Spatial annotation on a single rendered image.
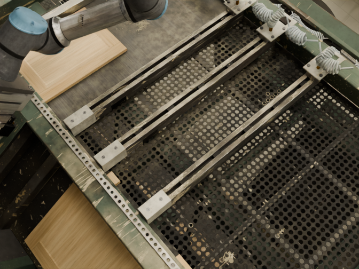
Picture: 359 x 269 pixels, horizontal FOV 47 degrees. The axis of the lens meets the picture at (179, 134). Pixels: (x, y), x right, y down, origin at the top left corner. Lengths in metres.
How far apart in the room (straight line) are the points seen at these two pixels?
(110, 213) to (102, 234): 0.32
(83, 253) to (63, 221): 0.19
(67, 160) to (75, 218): 0.37
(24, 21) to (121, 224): 0.82
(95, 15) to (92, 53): 0.63
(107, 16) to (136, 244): 0.85
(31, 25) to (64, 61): 0.69
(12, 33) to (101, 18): 0.30
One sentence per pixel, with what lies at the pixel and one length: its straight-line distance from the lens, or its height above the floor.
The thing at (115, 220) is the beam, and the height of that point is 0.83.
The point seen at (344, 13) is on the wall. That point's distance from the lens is 7.07.
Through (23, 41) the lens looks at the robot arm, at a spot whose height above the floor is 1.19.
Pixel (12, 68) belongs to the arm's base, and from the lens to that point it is 1.51.
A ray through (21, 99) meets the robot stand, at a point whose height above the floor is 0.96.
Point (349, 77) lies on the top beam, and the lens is 2.05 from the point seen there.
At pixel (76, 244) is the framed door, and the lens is 2.08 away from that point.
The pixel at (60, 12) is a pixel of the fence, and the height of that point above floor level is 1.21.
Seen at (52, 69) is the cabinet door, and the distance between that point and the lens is 2.12.
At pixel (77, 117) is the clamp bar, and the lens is 1.87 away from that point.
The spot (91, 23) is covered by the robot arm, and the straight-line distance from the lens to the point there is 1.52.
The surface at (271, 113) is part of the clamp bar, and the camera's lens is 1.87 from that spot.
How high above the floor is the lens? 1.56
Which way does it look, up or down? 11 degrees down
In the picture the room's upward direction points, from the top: 41 degrees clockwise
